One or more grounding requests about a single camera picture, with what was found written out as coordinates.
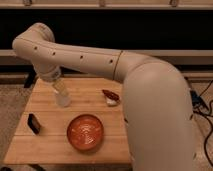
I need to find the black eraser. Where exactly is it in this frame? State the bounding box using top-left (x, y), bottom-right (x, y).
top-left (27, 113), bottom-right (41, 134)

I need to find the red and white ceramic cup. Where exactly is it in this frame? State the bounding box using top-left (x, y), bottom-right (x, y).
top-left (102, 89), bottom-right (120, 107)

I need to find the black cable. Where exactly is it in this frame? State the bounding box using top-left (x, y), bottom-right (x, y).
top-left (190, 79), bottom-right (213, 164)

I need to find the wooden table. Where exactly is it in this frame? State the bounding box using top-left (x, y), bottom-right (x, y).
top-left (4, 78), bottom-right (130, 164)

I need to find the orange ceramic bowl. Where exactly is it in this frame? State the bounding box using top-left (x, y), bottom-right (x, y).
top-left (67, 114), bottom-right (104, 151)

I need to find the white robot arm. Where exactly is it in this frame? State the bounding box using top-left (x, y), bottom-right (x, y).
top-left (12, 23), bottom-right (197, 171)

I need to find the blue power adapter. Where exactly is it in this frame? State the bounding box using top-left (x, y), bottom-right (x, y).
top-left (190, 90), bottom-right (201, 107)

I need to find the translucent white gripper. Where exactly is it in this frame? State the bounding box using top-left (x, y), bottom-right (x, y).
top-left (52, 78), bottom-right (71, 107)

